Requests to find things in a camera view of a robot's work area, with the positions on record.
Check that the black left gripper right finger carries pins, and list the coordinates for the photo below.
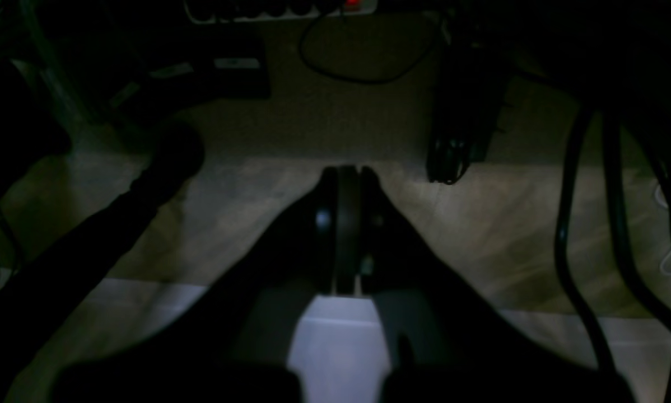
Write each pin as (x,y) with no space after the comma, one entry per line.
(476,355)

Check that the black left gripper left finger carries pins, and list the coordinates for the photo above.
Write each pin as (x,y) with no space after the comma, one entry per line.
(232,343)

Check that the white power strip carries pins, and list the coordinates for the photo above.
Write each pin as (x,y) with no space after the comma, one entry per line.
(213,12)

